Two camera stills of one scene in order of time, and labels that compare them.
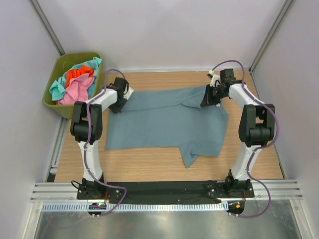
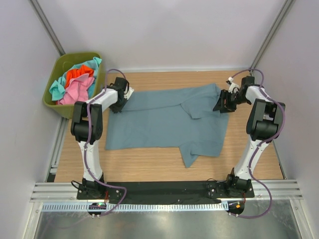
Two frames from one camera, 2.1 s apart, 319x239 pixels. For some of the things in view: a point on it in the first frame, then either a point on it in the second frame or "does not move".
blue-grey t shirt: [168, 118] does not move
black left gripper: [115, 109] does not move
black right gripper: [208, 100] → [227, 107]
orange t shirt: [73, 73] does not move
